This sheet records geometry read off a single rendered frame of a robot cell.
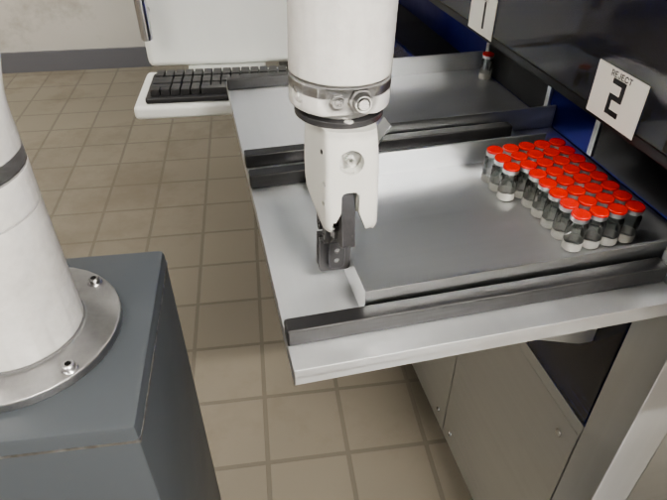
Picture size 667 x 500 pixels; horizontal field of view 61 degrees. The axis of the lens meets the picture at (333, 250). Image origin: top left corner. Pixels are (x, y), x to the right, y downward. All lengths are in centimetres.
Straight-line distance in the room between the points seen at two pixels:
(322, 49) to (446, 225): 32
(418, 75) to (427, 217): 47
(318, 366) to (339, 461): 99
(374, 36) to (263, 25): 96
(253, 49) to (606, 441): 107
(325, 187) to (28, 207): 24
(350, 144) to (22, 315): 32
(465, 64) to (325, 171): 72
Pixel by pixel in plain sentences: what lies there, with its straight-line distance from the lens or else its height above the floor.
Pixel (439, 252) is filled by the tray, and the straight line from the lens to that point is 64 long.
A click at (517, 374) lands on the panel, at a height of 53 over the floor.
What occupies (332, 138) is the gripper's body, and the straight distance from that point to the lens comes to 46.
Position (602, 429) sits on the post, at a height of 64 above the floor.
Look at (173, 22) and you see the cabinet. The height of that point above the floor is 90.
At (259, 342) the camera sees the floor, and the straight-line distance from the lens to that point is 175.
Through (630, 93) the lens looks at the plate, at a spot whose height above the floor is 103.
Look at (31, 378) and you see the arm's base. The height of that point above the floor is 87.
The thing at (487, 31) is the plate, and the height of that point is 100.
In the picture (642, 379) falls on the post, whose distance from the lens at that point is 75.
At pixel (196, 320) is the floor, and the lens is 185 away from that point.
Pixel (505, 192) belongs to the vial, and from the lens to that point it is 74.
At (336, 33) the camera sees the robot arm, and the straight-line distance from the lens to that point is 43.
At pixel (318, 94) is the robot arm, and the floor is 110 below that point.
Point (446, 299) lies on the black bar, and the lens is 56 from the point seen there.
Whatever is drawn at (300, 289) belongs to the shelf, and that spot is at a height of 88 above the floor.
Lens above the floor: 127
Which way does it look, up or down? 38 degrees down
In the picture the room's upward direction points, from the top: straight up
